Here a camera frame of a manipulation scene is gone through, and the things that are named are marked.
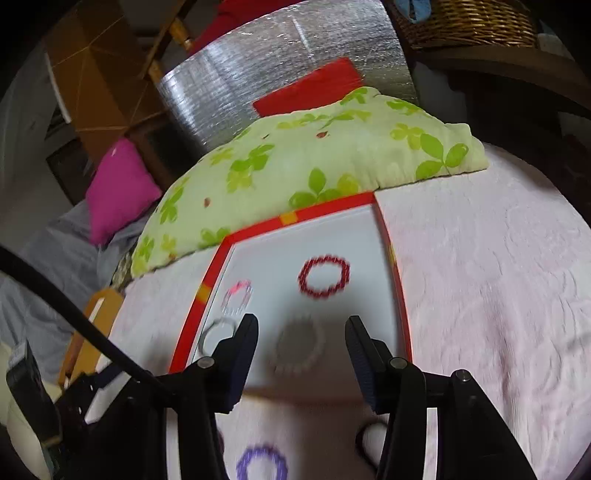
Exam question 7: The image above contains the red cushion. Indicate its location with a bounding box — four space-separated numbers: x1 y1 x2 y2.
253 58 365 117

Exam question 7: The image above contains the silver insulation mat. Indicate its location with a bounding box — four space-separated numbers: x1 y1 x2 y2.
159 0 419 155

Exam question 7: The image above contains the dark wooden shelf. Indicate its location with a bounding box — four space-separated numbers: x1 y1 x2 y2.
411 45 591 118

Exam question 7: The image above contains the grey ring bangle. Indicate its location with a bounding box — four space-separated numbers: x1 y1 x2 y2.
199 318 238 354

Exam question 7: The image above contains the red bead bracelet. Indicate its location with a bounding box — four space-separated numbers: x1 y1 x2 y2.
298 255 352 300

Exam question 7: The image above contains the orange cardboard box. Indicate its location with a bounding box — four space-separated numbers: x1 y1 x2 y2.
58 287 125 388

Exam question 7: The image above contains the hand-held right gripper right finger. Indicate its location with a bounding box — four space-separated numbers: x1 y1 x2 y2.
345 316 539 480

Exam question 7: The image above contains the dark red bangle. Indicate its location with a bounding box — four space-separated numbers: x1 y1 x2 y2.
355 420 391 469

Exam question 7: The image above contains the magenta pillow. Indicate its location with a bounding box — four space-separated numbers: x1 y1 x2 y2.
87 137 162 245

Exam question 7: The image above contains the red-rimmed white box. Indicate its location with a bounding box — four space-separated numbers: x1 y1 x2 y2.
168 191 414 393

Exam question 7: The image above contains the wicker basket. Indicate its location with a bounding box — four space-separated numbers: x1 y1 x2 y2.
392 0 539 51

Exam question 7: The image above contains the wooden chair frame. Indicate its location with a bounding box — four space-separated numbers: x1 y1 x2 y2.
124 0 200 185

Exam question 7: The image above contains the clear bracelet with pink bead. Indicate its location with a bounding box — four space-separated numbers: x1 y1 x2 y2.
222 278 254 317

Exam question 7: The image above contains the purple bead bracelet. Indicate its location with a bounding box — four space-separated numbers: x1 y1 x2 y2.
236 444 289 480

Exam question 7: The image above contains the black cable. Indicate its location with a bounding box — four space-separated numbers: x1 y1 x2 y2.
0 246 174 403

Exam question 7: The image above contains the red cloth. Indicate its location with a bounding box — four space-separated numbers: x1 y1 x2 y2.
191 0 287 52

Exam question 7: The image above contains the brown wooden cabinet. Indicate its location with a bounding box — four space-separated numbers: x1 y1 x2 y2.
44 0 167 139

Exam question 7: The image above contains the pink textured blanket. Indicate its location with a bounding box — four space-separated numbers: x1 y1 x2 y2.
85 138 591 480

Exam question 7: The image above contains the grey blanket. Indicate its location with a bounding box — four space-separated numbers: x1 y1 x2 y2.
0 198 158 370

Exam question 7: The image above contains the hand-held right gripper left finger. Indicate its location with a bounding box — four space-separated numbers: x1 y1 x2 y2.
154 314 259 480

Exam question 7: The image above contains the green leaf-print pillow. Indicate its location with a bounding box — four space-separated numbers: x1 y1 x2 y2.
130 87 490 278

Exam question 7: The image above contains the white bead bracelet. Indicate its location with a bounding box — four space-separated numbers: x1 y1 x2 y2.
272 314 324 374

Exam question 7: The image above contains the cream cloth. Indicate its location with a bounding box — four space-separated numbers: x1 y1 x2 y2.
0 342 51 480

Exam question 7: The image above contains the blue cloth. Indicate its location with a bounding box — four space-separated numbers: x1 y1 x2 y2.
399 0 432 21

